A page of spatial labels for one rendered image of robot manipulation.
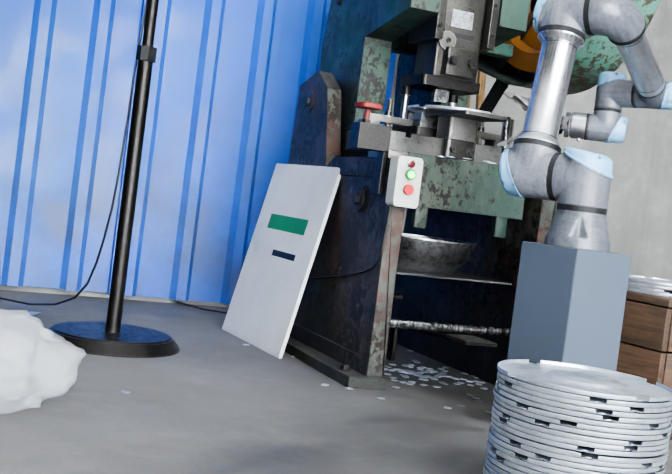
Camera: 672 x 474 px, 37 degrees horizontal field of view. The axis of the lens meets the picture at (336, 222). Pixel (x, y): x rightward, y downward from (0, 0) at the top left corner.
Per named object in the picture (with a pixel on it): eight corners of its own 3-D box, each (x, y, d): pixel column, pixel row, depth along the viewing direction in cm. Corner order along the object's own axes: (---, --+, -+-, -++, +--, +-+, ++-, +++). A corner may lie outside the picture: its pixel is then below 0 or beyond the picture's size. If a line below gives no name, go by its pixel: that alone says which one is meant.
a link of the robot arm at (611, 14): (641, -24, 234) (683, 85, 272) (596, -23, 240) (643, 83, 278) (629, 17, 231) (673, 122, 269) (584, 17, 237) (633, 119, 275)
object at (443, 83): (479, 102, 300) (482, 84, 299) (421, 91, 292) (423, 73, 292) (453, 104, 314) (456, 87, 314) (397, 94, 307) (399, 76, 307)
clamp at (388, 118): (413, 136, 297) (417, 102, 297) (362, 128, 291) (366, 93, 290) (404, 136, 303) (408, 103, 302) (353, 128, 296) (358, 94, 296)
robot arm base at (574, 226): (623, 254, 232) (628, 211, 231) (577, 248, 224) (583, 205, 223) (575, 246, 244) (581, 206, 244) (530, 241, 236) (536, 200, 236)
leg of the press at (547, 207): (552, 398, 288) (593, 88, 286) (518, 396, 283) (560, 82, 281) (409, 340, 373) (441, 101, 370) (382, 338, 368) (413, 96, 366)
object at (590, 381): (713, 405, 159) (714, 400, 159) (566, 399, 147) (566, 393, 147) (598, 367, 186) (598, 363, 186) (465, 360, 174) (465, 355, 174)
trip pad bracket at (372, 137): (384, 194, 269) (393, 122, 269) (351, 190, 266) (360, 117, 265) (375, 193, 275) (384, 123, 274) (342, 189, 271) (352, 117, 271)
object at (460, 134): (503, 163, 278) (509, 115, 278) (459, 156, 273) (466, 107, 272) (459, 161, 301) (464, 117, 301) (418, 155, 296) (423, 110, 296)
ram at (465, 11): (484, 81, 294) (497, -19, 293) (439, 73, 288) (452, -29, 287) (455, 85, 310) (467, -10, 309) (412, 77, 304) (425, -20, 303)
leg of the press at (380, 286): (386, 390, 267) (429, 56, 265) (347, 388, 263) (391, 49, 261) (275, 331, 352) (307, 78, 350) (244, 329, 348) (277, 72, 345)
